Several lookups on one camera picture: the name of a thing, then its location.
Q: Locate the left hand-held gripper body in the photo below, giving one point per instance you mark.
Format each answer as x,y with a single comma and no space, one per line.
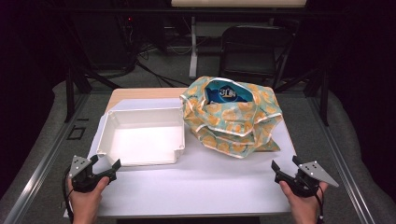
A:
81,182

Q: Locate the black folding chair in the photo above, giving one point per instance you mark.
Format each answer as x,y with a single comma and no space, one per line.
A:
249,56

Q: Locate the white table sheet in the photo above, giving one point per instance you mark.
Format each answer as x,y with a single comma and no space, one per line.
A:
193,189

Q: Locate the blue snack pouch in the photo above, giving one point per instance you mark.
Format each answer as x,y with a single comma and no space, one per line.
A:
229,93

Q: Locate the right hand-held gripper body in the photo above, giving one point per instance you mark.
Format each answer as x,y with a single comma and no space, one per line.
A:
303,186

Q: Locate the person's left hand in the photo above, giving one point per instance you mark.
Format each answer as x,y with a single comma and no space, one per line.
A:
85,205

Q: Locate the aluminium floor rail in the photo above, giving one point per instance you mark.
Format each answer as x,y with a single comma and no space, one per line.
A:
342,161
40,168

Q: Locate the white plastic tray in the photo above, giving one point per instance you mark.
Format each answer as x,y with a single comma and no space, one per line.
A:
143,143

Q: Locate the black equipment cabinet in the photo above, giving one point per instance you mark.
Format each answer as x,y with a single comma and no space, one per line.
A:
102,40

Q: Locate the person's right hand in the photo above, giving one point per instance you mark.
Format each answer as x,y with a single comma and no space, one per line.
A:
306,208

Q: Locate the black metal frame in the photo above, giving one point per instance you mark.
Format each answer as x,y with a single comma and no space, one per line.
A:
324,99
70,93

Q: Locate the orange patterned fabric bag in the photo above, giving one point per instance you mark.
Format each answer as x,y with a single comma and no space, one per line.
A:
230,124

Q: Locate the white metal stand leg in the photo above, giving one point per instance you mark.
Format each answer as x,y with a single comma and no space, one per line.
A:
193,56

